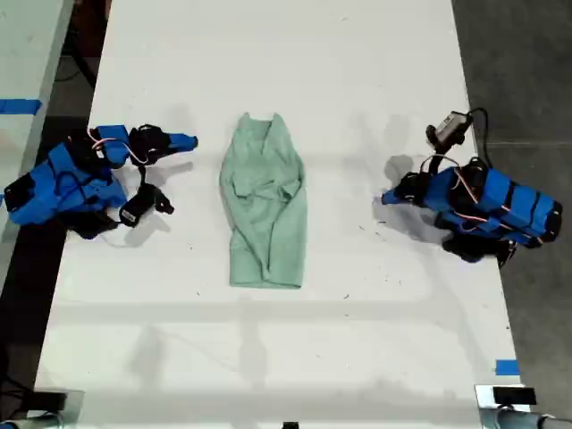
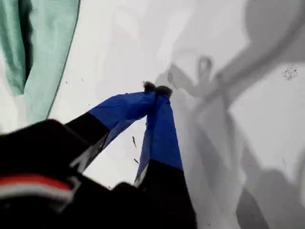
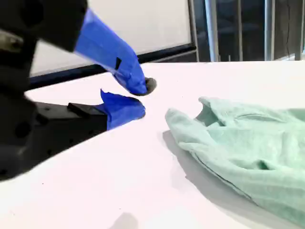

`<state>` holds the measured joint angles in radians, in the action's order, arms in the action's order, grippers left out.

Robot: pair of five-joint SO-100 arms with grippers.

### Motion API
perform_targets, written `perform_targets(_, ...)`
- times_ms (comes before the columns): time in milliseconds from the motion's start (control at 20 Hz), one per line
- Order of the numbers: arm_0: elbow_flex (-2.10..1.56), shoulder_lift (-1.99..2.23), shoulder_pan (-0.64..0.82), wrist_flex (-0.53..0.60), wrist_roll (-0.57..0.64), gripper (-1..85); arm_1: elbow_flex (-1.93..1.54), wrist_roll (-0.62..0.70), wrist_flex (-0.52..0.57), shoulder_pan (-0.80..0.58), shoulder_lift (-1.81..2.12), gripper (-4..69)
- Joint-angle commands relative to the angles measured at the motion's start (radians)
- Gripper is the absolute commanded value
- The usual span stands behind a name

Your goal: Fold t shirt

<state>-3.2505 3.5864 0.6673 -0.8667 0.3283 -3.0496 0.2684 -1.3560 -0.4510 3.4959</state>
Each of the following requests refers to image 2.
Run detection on pale green T-shirt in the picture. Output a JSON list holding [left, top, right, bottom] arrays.
[[0, 0, 81, 120]]

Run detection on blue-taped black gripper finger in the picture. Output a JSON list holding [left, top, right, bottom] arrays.
[[133, 85, 192, 200], [63, 81, 158, 174]]

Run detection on red and white wire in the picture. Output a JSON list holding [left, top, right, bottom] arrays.
[[0, 175, 73, 200]]

